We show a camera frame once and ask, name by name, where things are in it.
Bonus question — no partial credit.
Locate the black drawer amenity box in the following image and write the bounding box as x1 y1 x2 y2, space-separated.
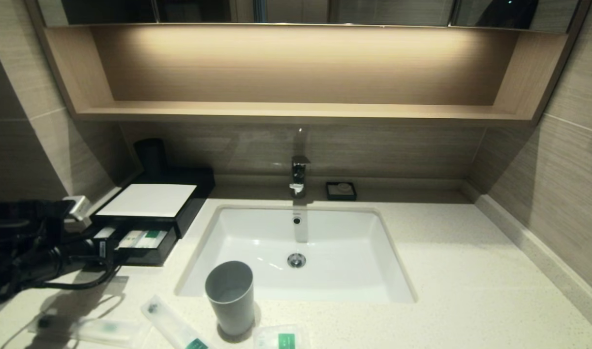
83 223 179 267

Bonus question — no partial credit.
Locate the clear toothbrush packet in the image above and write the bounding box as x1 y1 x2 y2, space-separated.
29 314 147 348

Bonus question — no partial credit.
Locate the white board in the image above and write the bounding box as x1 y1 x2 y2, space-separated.
97 184 198 218

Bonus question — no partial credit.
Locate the black amenity box housing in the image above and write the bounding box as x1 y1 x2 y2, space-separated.
92 167 217 239

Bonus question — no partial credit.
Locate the comb packet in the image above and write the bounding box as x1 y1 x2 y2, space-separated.
118 230 144 248

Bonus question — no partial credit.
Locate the vanity kit packet green label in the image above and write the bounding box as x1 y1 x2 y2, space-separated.
131 230 168 249

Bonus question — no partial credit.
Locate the toothbrush packet with green label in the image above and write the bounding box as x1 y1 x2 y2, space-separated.
141 295 214 349

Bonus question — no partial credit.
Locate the black cylindrical cup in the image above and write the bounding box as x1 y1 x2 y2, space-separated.
134 139 170 177

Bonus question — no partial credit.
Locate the grey plastic cup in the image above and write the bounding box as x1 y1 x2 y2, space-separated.
204 261 255 336

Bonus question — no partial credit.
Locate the packet with green square label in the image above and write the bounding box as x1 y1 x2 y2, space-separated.
254 324 312 349

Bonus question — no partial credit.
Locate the chrome faucet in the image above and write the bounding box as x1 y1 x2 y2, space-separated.
290 156 312 199

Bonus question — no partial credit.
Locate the black soap dish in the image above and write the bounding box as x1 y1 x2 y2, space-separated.
326 182 358 202

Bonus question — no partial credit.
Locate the white sink basin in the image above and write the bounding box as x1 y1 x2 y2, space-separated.
175 205 418 304

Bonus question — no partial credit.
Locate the mirror cabinet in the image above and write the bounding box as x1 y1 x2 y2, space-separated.
38 0 580 33

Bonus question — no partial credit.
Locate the black cable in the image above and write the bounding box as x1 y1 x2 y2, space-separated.
30 262 123 291

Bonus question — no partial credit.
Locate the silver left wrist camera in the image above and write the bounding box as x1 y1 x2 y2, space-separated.
63 195 93 222

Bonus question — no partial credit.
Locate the wooden wall shelf niche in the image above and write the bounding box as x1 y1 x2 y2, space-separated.
27 23 590 127

